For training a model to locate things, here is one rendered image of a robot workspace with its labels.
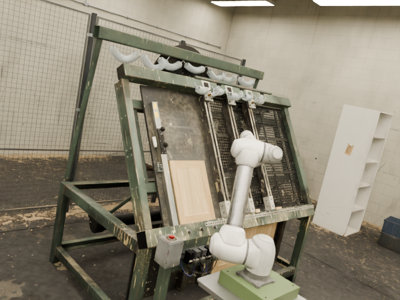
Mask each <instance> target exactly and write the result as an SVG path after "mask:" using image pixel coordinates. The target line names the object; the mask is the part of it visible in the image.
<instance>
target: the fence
mask: <svg viewBox="0 0 400 300"><path fill-rule="evenodd" d="M153 103H156V104H157V102H150V103H149V107H150V111H151V118H152V125H153V129H154V135H155V137H156V140H157V153H158V160H159V163H162V170H163V172H161V177H162V184H163V188H164V195H165V201H166V206H167V212H168V219H169V223H170V226H176V225H179V224H178V219H177V213H176V206H175V202H174V196H173V190H172V185H171V179H170V172H169V168H168V162H167V155H166V154H161V150H160V143H159V139H158V133H157V128H159V129H160V128H161V121H160V115H159V110H158V104H157V109H154V104H153ZM155 111H156V112H158V116H159V118H156V117H155Z"/></svg>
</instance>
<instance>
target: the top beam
mask: <svg viewBox="0 0 400 300"><path fill-rule="evenodd" d="M117 76H118V80H121V79H122V78H127V79H129V82H130V83H137V84H140V85H147V86H153V87H158V88H164V89H171V90H177V91H181V92H187V93H194V94H198V93H196V92H195V88H196V86H195V84H194V83H196V85H197V86H202V83H201V80H198V79H194V78H193V77H187V76H182V75H179V74H173V73H168V72H165V71H159V70H154V69H151V68H146V67H141V66H137V65H132V64H127V63H122V65H120V66H119V67H118V68H117ZM210 86H212V87H213V88H216V87H217V86H218V85H217V84H216V83H212V82H210ZM212 87H211V93H212V92H213V88H212ZM219 87H220V88H222V89H223V90H225V86H224V85H221V86H219ZM232 89H233V93H237V94H238V93H239V92H240V89H239V88H236V87H232ZM252 94H253V97H254V99H255V96H256V98H259V96H260V93H259V92H254V91H252ZM198 95H200V94H198ZM254 95H255V96H254ZM262 96H263V99H264V98H265V100H264V101H265V102H264V103H263V104H262V106H266V107H272V108H279V109H281V108H289V107H291V104H290V99H289V98H284V97H280V96H275V95H268V94H263V95H262ZM213 97H215V98H221V99H224V98H226V97H227V95H226V91H224V93H223V94H222V95H221V96H218V95H217V96H213ZM235 101H236V100H235ZM238 102H247V101H244V100H243V99H242V98H241V99H240V100H238Z"/></svg>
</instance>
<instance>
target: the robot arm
mask: <svg viewBox="0 0 400 300"><path fill-rule="evenodd" d="M230 152H231V155H232V156H233V157H235V158H236V159H235V160H233V162H231V163H230V164H229V165H227V166H228V167H227V168H225V170H223V172H224V173H225V172H226V173H228V172H229V174H236V176H235V182H234V185H233V192H232V198H231V201H230V207H229V213H228V216H227V223H226V224H225V225H223V226H222V227H221V229H220V231H219V233H215V234H213V235H212V236H211V239H210V253H212V254H213V256H215V257H217V258H218V259H220V260H222V261H225V262H228V263H233V264H242V265H244V266H245V268H244V270H241V271H237V272H236V275H238V276H240V277H241V278H243V279H245V280H246V281H247V282H249V283H250V284H252V285H253V286H254V287H255V288H257V289H260V288H261V287H263V286H266V285H269V284H270V283H274V282H275V280H274V279H273V278H271V277H269V276H270V271H271V269H272V266H273V263H274V258H275V254H276V249H275V245H274V241H273V239H272V238H271V237H269V236H267V235H265V234H258V235H255V236H253V238H252V239H245V231H244V229H243V228H242V226H243V221H244V217H245V211H246V205H247V201H248V195H249V189H250V185H251V179H252V174H253V169H254V168H255V167H258V166H260V165H262V164H264V163H267V164H276V163H278V162H280V161H281V159H282V156H283V151H282V150H281V149H280V148H279V147H278V146H274V145H271V144H269V143H265V142H262V141H259V140H256V138H255V137H254V135H253V134H252V133H251V132H250V131H248V130H245V131H243V132H242V133H241V134H240V139H236V140H234V141H233V143H232V147H231V150H230ZM234 163H235V165H233V164H234ZM231 165H233V166H231ZM233 167H235V168H233ZM230 168H233V169H231V170H230ZM234 170H236V172H231V171H234Z"/></svg>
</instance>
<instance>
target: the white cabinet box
mask: <svg viewBox="0 0 400 300"><path fill-rule="evenodd" d="M392 118H393V114H389V113H386V112H383V111H378V110H371V109H368V108H361V107H355V106H352V105H345V104H344V105H343V110H342V113H341V117H340V120H339V124H338V127H337V132H336V136H335V139H334V142H333V147H332V151H331V154H330V158H329V162H328V165H327V169H326V173H325V176H324V180H323V184H322V187H321V191H320V195H319V198H318V202H317V206H316V209H315V215H314V217H313V220H312V223H314V224H316V225H318V226H321V227H323V228H325V229H327V230H330V231H332V232H334V233H337V234H339V235H341V236H348V235H351V234H353V233H356V232H359V230H360V227H361V223H362V221H363V217H364V213H365V209H366V207H367V203H368V199H369V197H370V193H371V189H372V187H373V183H374V179H375V176H376V173H377V169H378V166H379V162H380V159H381V156H382V152H383V148H384V146H385V142H386V138H387V136H388V132H389V128H390V125H391V122H392Z"/></svg>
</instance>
